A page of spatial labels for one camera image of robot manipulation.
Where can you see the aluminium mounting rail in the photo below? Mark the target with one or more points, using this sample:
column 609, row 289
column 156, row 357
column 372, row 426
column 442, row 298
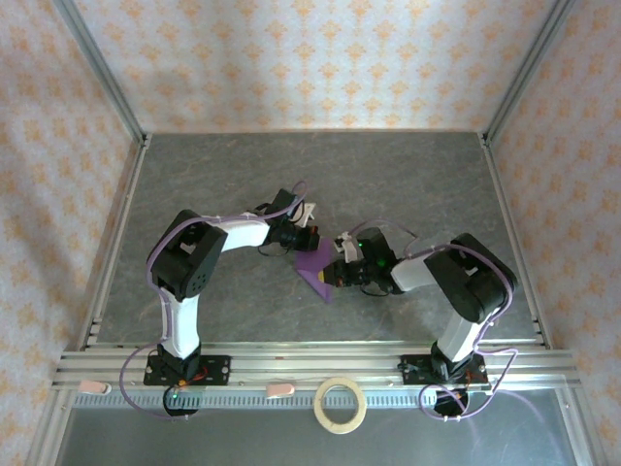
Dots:
column 315, row 361

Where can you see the aluminium frame post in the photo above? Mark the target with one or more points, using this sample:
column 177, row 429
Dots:
column 526, row 68
column 103, row 68

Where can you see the aluminium right frame post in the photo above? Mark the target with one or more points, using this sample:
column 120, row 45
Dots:
column 526, row 68

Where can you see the beige tape roll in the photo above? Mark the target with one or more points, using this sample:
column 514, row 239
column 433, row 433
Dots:
column 317, row 407

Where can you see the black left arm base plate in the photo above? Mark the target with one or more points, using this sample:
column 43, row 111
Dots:
column 218, row 370

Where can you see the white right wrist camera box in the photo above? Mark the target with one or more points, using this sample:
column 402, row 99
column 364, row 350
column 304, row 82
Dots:
column 345, row 242

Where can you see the pink plastic clip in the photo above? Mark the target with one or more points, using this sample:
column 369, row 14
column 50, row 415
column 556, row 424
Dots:
column 280, row 389
column 92, row 387

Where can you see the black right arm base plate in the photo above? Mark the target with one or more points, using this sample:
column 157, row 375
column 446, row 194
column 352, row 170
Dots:
column 412, row 371

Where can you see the aluminium left side rail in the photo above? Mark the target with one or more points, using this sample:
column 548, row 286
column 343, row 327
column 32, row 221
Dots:
column 115, row 242

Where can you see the aluminium left frame post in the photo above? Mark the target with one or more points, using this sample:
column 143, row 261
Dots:
column 103, row 68

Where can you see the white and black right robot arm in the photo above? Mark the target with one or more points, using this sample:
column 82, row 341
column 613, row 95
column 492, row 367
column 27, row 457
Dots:
column 473, row 276

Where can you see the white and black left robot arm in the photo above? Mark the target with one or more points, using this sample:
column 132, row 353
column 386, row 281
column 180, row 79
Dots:
column 189, row 257

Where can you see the grey metal sheet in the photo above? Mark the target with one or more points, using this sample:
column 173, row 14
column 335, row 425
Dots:
column 242, row 442

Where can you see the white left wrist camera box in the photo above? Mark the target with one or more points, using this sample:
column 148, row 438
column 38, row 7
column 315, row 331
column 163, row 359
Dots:
column 308, row 214

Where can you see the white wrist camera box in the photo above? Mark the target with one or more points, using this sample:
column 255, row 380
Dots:
column 345, row 242
column 308, row 214

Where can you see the aluminium right side rail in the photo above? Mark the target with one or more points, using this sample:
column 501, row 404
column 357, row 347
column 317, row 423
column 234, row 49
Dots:
column 500, row 194

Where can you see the purple paper sheet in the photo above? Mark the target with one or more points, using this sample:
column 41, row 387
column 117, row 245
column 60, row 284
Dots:
column 310, row 267

